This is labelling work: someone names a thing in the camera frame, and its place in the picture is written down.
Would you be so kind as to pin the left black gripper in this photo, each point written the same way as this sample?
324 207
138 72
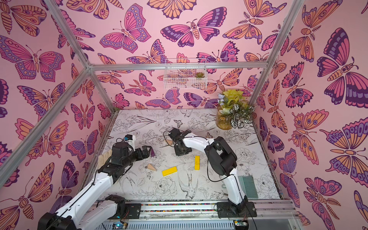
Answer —
146 155

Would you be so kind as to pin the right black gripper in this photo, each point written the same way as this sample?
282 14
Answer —
178 146

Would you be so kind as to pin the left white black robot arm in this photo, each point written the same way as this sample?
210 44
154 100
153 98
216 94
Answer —
77 213

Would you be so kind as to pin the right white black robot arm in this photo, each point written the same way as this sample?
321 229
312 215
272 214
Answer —
221 158

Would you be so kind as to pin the short yellow block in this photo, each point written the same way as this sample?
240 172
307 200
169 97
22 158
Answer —
197 163

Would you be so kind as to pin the long yellow block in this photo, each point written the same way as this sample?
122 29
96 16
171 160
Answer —
169 171

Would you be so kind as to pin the beige work glove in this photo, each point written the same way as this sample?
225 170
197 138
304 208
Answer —
103 158

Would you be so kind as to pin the potted plant amber vase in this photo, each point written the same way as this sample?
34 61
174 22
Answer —
234 110

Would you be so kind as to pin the teal dustpan brush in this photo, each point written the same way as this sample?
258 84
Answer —
247 185

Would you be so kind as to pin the small succulent in basket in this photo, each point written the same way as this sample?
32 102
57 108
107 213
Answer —
200 75

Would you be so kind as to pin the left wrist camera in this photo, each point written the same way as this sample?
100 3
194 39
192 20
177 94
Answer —
130 139

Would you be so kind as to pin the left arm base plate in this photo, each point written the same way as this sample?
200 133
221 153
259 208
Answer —
127 211

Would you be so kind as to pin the front aluminium rail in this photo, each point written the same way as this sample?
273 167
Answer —
202 215

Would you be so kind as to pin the white wire basket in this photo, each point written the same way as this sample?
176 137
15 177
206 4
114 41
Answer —
180 73

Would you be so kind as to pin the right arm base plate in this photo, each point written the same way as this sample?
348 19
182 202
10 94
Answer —
230 210

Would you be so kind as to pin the aluminium frame structure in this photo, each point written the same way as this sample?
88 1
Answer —
21 151

